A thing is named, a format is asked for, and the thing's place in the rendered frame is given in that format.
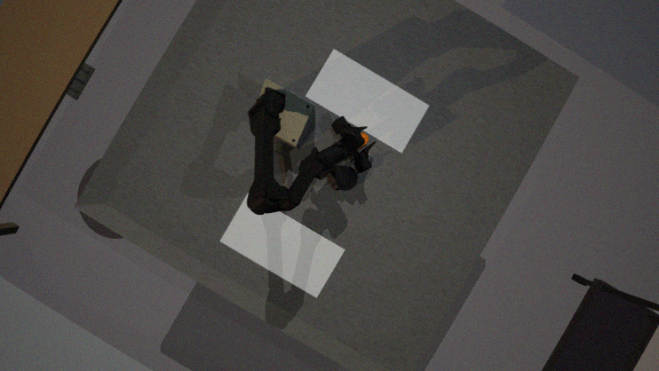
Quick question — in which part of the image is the orange knob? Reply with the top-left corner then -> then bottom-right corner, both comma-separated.
360,133 -> 369,147

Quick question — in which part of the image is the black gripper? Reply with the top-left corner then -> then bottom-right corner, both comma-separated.
331,115 -> 376,173

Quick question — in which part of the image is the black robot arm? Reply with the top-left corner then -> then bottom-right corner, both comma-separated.
247,88 -> 365,215

